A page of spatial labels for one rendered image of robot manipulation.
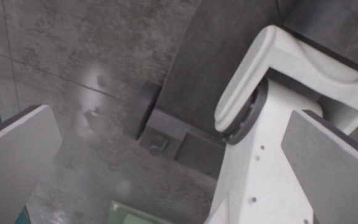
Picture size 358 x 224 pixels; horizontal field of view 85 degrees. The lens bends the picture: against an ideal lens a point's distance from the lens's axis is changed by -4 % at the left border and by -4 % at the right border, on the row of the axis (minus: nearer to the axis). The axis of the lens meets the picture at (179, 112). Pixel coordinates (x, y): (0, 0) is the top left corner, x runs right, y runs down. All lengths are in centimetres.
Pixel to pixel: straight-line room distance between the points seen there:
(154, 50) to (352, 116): 53
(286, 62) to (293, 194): 18
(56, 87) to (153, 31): 48
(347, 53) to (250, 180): 20
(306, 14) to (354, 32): 6
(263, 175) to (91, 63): 68
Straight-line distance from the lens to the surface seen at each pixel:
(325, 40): 32
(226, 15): 47
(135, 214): 128
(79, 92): 90
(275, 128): 34
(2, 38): 105
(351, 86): 37
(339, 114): 43
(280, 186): 32
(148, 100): 57
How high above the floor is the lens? 63
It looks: 58 degrees down
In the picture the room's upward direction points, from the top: 158 degrees counter-clockwise
